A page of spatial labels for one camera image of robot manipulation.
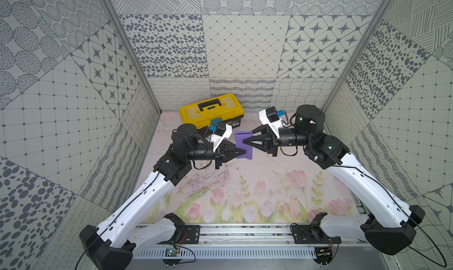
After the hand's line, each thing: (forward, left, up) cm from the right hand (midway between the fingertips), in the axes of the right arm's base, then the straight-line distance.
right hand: (244, 139), depth 56 cm
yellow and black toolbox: (+41, +8, -24) cm, 48 cm away
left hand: (-1, 0, -2) cm, 2 cm away
